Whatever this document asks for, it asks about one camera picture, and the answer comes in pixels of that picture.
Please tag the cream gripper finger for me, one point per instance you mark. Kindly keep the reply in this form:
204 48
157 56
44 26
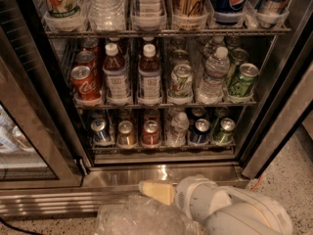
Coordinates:
159 190

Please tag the red coke can bottom shelf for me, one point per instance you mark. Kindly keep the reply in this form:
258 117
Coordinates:
150 133

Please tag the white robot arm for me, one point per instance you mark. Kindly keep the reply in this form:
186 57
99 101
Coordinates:
221 210

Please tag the brown can bottom shelf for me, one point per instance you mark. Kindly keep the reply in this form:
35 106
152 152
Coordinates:
126 133

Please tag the clear water bottle bottom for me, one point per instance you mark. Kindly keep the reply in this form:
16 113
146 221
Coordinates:
176 136

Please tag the clear water bottle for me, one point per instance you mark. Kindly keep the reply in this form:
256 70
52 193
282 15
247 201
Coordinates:
106 15
212 80
176 136

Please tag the blue pepsi can bottom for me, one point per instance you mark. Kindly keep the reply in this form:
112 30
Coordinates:
200 131

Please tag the blue can bottom left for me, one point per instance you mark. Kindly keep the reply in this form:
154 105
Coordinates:
101 130

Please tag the green can bottom shelf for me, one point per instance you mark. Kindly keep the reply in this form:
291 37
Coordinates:
224 130

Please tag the white 7up can middle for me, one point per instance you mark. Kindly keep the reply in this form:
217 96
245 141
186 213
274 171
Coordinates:
181 81

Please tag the red coke can middle front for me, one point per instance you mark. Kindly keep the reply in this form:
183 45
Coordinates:
85 84

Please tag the steel glass fridge door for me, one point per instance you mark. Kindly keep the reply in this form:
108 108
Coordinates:
50 163

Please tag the green can middle front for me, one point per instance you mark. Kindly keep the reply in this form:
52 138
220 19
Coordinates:
243 80

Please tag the clear plastic bag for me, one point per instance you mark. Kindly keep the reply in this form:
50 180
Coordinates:
140 215

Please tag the brown tea bottle left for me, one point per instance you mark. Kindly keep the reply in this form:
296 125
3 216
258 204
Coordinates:
115 72

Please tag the brown tea bottle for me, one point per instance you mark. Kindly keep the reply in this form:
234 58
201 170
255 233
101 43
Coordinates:
149 76
115 72

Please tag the brown tea bottle right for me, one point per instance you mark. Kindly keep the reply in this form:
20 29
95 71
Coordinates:
149 76

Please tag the clear water bottle middle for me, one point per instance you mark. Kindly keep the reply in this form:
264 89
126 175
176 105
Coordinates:
212 80

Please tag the clear water bottle top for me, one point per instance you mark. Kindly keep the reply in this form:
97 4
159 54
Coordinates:
106 15

